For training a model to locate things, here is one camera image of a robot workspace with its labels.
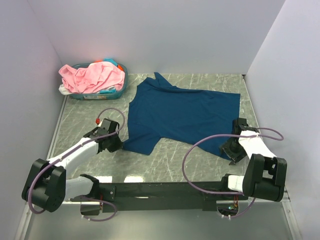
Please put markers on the dark blue t shirt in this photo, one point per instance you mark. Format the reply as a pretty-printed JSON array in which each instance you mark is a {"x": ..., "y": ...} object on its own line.
[{"x": 161, "y": 110}]

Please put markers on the orange garment in basket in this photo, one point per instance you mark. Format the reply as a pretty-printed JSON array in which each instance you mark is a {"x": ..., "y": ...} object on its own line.
[{"x": 110, "y": 60}]

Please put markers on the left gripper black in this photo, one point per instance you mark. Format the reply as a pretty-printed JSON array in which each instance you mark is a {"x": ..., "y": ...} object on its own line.
[{"x": 117, "y": 146}]

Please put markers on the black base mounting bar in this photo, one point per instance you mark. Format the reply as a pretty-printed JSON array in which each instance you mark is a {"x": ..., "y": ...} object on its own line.
[{"x": 151, "y": 196}]

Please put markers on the pink t shirt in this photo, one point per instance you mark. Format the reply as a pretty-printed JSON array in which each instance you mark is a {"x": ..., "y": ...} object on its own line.
[{"x": 92, "y": 79}]

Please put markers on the teal laundry basket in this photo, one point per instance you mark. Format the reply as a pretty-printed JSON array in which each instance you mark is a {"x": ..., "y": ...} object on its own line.
[{"x": 105, "y": 95}]

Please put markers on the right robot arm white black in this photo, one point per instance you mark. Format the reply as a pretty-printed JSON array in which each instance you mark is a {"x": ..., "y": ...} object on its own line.
[{"x": 265, "y": 175}]

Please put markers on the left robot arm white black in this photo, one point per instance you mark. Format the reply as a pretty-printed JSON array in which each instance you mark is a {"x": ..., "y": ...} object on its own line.
[{"x": 58, "y": 168}]

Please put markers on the white garment in basket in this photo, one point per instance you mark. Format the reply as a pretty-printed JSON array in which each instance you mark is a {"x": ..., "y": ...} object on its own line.
[{"x": 64, "y": 91}]

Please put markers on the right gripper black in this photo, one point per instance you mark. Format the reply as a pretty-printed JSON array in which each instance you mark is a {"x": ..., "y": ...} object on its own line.
[{"x": 234, "y": 157}]

